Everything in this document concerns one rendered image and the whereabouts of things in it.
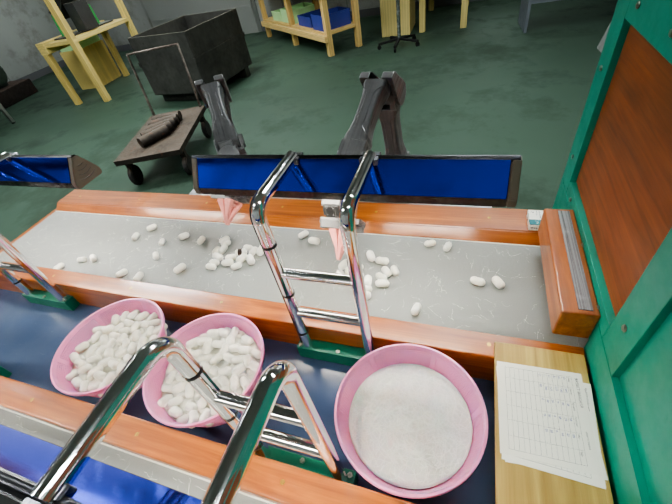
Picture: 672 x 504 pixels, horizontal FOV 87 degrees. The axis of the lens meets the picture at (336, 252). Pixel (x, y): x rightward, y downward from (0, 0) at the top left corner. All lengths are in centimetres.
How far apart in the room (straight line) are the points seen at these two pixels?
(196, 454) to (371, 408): 33
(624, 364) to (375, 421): 41
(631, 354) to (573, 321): 13
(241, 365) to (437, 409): 42
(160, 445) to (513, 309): 76
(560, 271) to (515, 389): 24
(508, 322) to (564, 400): 19
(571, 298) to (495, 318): 16
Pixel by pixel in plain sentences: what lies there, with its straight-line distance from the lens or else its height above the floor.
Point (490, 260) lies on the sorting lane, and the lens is 97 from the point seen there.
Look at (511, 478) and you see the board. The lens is 68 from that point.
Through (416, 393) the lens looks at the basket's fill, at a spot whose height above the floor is 73.
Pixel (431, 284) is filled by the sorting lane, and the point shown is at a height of 74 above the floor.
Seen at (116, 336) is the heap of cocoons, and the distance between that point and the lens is 108.
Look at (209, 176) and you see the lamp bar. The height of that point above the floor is 108.
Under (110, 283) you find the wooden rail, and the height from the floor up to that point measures 77.
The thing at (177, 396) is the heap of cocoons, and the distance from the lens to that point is 88.
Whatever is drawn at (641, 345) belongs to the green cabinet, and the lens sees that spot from 65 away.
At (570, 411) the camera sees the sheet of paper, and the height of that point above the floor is 78.
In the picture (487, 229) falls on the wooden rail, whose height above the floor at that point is 76.
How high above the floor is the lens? 142
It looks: 43 degrees down
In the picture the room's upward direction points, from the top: 13 degrees counter-clockwise
